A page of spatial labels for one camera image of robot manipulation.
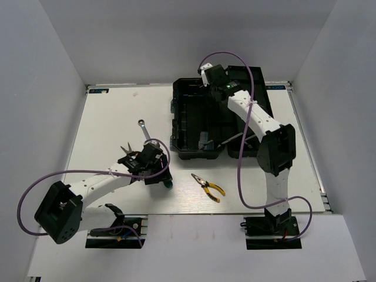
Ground small yellow handled pliers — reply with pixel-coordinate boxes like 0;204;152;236
120;143;133;155

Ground green handled screwdriver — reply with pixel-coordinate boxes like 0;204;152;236
163;181;173;189

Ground black plastic toolbox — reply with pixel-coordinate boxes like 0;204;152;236
170;65;273;160

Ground yellow handled long nose pliers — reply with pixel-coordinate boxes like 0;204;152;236
191;173;226;203

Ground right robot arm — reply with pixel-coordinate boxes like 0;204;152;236
198;63;296;234

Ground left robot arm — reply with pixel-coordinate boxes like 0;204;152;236
35;141;173;244

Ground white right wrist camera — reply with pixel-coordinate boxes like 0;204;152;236
198;63;213;87

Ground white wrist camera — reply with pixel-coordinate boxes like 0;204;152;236
144;140;160;147
198;63;213;87

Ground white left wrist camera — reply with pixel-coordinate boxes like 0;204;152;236
144;140;160;147

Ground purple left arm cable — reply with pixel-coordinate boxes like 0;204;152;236
16;138;172;247

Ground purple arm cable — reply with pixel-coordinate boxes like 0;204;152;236
198;52;313;243
16;138;172;247

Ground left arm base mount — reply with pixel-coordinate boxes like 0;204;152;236
85;215;148;249

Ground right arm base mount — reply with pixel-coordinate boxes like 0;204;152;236
240;216;302;250

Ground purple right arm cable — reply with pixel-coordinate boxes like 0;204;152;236
198;52;313;243

